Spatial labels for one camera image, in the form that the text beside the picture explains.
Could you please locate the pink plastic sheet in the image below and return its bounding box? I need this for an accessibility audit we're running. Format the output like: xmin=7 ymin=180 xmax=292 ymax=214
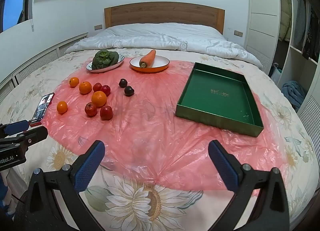
xmin=41 ymin=57 xmax=288 ymax=191

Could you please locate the white plastic bag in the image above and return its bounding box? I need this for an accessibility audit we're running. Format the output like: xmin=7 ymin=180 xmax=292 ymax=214
xmin=271 ymin=63 xmax=283 ymax=84

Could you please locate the green cardboard box tray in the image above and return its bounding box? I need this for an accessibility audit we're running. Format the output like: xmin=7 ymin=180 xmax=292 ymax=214
xmin=175 ymin=62 xmax=265 ymax=137

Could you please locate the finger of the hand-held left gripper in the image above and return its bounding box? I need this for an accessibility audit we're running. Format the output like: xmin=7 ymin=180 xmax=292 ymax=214
xmin=11 ymin=126 xmax=48 ymax=147
xmin=0 ymin=120 xmax=30 ymax=137

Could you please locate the white slatted wall cabinet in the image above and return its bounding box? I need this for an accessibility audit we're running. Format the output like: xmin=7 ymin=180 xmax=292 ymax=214
xmin=0 ymin=32 xmax=88 ymax=104

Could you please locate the white duvet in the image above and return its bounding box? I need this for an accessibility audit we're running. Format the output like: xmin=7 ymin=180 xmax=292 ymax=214
xmin=65 ymin=22 xmax=263 ymax=69

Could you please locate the beige hanging jacket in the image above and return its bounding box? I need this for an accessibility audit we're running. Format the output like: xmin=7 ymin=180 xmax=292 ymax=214
xmin=279 ymin=0 xmax=293 ymax=42

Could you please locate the white plate with dark rim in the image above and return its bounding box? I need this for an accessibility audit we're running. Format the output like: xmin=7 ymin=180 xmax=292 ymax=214
xmin=86 ymin=54 xmax=125 ymax=73

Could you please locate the smartphone with red case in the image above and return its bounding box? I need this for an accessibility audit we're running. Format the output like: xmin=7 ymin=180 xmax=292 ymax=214
xmin=29 ymin=92 xmax=55 ymax=128

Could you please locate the orange enamel plate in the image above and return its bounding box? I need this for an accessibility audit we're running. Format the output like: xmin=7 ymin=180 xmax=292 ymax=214
xmin=129 ymin=55 xmax=170 ymax=73

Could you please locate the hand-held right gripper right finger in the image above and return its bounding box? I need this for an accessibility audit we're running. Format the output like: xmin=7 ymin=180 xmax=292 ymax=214
xmin=208 ymin=140 xmax=297 ymax=231

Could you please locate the wooden headboard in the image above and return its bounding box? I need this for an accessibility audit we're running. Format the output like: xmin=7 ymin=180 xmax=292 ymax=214
xmin=104 ymin=2 xmax=225 ymax=35

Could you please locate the carrot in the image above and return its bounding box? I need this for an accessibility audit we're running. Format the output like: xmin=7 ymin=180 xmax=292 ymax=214
xmin=139 ymin=49 xmax=157 ymax=69

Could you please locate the medium orange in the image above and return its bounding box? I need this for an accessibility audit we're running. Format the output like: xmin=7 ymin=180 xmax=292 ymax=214
xmin=79 ymin=81 xmax=92 ymax=95

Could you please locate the grey hanging garment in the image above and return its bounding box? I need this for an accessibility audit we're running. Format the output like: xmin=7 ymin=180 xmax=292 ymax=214
xmin=294 ymin=0 xmax=307 ymax=44

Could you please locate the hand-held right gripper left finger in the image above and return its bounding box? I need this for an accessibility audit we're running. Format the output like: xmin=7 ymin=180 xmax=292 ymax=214
xmin=15 ymin=140 xmax=107 ymax=231

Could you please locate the window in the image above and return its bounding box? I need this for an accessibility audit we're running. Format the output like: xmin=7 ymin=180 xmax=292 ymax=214
xmin=0 ymin=0 xmax=28 ymax=33

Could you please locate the dark hanging garment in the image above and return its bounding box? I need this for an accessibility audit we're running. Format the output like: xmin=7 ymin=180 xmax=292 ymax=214
xmin=301 ymin=0 xmax=320 ymax=62

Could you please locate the large orange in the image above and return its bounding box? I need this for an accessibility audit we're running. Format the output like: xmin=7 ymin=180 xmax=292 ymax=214
xmin=91 ymin=91 xmax=107 ymax=107

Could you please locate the green leafy vegetable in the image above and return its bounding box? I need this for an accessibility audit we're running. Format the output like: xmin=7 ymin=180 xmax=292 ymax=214
xmin=91 ymin=49 xmax=119 ymax=70

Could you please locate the person's left hand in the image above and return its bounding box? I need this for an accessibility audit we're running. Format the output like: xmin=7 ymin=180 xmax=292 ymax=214
xmin=0 ymin=171 xmax=12 ymax=215

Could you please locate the blue towel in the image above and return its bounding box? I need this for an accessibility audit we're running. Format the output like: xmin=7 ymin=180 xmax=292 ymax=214
xmin=282 ymin=81 xmax=309 ymax=113

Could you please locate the white wardrobe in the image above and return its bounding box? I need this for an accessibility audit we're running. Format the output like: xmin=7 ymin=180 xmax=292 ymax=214
xmin=246 ymin=0 xmax=320 ymax=116

